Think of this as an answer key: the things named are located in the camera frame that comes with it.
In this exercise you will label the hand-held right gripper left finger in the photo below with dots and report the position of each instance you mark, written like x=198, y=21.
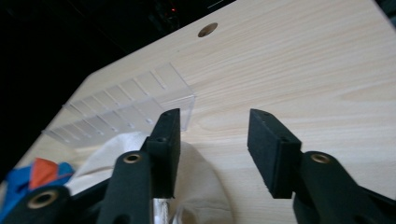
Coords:
x=163, y=155

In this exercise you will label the white sock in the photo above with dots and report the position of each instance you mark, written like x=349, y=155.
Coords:
x=199, y=180

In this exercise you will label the clear acrylic divider organizer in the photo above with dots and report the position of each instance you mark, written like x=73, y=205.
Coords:
x=124, y=109

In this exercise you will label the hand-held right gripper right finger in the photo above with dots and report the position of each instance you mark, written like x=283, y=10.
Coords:
x=274, y=155

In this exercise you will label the blue and orange cloth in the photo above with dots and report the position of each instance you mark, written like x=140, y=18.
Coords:
x=18, y=182

